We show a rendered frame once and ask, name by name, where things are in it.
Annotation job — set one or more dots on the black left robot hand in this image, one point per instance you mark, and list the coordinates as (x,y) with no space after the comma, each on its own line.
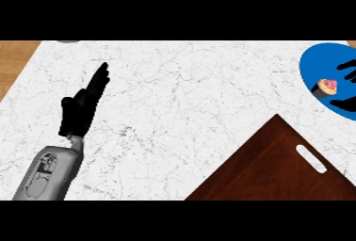
(82,106)

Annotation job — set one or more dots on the dark brown wooden tray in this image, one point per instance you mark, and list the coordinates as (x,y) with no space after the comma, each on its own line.
(274,169)

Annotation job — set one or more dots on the grey rounded object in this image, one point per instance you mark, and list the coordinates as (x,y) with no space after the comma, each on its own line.
(68,41)

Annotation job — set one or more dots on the blue plate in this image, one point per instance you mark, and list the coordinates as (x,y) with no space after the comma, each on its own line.
(320,61)

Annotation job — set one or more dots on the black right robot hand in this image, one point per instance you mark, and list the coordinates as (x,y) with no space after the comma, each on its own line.
(349,68)

